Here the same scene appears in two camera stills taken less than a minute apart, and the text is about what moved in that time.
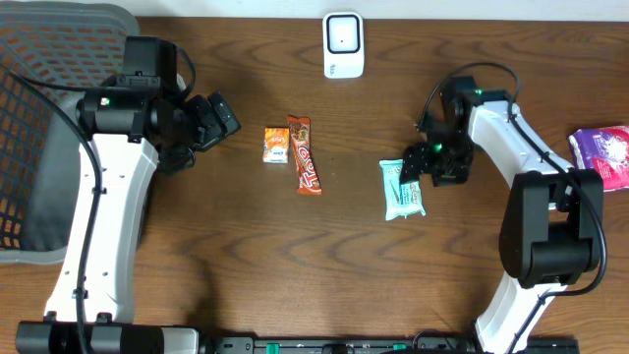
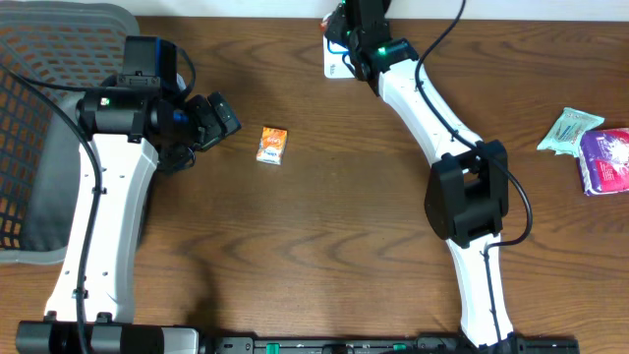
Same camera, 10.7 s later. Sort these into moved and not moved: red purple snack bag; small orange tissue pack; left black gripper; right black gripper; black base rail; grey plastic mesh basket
Moved: small orange tissue pack; right black gripper
Not moved: left black gripper; grey plastic mesh basket; black base rail; red purple snack bag
